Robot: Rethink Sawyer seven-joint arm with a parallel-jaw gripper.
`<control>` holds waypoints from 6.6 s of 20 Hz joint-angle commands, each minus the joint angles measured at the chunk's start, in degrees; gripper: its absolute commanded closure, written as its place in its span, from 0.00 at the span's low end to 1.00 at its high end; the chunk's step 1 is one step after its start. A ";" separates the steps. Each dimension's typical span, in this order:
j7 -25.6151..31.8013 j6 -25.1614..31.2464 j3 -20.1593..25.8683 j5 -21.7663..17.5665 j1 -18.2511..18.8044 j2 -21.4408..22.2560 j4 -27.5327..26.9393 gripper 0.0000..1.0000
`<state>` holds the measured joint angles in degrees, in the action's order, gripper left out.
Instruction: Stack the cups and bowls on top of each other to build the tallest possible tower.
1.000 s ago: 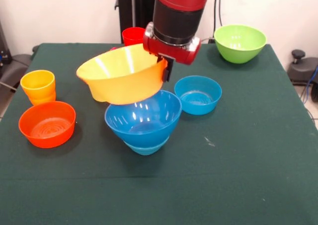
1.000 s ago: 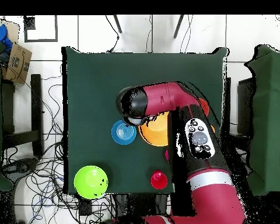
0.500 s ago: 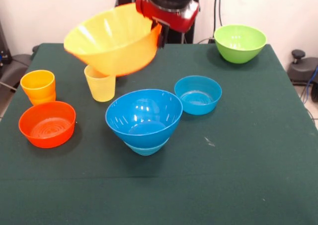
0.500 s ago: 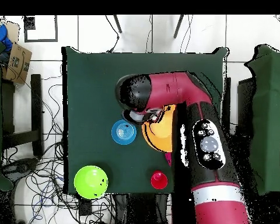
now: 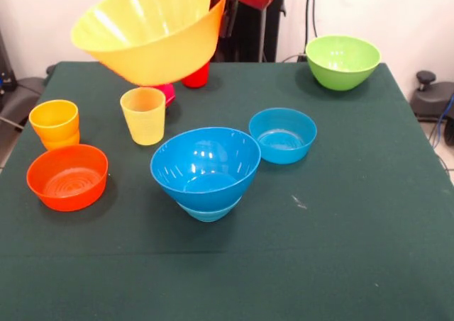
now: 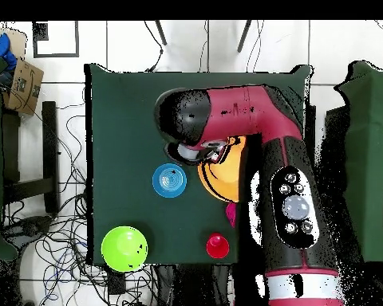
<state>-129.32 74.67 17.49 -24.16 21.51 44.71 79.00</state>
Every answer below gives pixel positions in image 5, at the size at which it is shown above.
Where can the red cup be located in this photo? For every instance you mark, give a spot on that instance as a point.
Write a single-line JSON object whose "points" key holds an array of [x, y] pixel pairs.
{"points": [[196, 78]]}

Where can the large yellow bowl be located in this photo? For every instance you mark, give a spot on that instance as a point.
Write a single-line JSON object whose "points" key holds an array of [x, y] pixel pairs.
{"points": [[152, 51]]}

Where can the magenta bowl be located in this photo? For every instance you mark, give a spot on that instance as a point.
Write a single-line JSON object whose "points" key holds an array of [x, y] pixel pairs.
{"points": [[169, 94]]}

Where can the green bowl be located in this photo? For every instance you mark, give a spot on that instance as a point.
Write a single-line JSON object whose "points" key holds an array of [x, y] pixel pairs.
{"points": [[340, 76]]}

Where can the flat-bottomed blue bowl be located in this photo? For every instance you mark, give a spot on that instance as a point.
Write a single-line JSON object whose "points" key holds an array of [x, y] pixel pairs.
{"points": [[282, 151]]}

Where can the large blue bowl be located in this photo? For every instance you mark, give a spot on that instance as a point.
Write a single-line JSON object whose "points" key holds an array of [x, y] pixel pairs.
{"points": [[205, 197]]}

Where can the small light blue bowl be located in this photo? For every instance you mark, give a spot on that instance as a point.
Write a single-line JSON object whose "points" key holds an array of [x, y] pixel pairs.
{"points": [[209, 215]]}

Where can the pale yellow cup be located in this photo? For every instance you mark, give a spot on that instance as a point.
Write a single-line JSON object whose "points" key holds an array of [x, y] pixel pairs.
{"points": [[143, 126]]}

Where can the amber yellow cup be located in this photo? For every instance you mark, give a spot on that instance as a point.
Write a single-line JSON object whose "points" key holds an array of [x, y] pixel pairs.
{"points": [[53, 122]]}

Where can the orange cup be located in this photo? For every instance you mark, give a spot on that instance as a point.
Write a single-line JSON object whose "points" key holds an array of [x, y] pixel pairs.
{"points": [[58, 144]]}

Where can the black equipment box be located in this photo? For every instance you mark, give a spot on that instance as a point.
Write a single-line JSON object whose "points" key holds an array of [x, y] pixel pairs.
{"points": [[5, 73]]}

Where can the orange bowl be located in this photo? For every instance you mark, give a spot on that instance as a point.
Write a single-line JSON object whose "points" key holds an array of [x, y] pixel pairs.
{"points": [[67, 193]]}

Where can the dark green tablecloth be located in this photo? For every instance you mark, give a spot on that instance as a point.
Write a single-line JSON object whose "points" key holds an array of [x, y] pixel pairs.
{"points": [[227, 264]]}

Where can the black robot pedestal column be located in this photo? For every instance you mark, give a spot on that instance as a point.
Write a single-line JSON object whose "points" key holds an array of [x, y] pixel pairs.
{"points": [[248, 34]]}

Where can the black pedestal foot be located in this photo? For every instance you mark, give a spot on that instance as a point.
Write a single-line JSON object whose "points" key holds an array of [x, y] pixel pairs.
{"points": [[17, 99], [425, 80]]}

